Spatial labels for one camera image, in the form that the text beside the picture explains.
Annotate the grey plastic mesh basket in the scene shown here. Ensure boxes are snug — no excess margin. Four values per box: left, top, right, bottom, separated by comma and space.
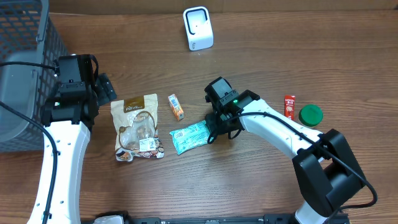
0, 0, 71, 152

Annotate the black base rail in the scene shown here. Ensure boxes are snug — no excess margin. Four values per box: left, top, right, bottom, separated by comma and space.
80, 210, 351, 224

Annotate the white barcode scanner stand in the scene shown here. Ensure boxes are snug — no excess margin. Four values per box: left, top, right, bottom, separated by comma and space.
183, 6, 214, 51

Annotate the beige snack bag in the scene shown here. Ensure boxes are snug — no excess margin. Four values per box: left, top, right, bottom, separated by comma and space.
111, 93, 164, 162

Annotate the teal wet wipes pack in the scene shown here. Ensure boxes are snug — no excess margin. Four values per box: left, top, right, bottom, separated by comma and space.
170, 120, 210, 155

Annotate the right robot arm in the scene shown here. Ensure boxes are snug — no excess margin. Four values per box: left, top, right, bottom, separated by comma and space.
205, 77, 366, 223

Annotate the orange small box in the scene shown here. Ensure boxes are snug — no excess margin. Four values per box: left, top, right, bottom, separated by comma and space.
168, 94, 184, 121

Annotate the red snack bar packet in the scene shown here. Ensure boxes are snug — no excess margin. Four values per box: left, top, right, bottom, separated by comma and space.
284, 95, 295, 120

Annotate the green lidded glass jar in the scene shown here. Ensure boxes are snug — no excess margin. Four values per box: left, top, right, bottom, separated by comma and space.
298, 105, 323, 127

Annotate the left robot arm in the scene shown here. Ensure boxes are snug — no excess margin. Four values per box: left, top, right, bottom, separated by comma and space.
28, 54, 116, 223

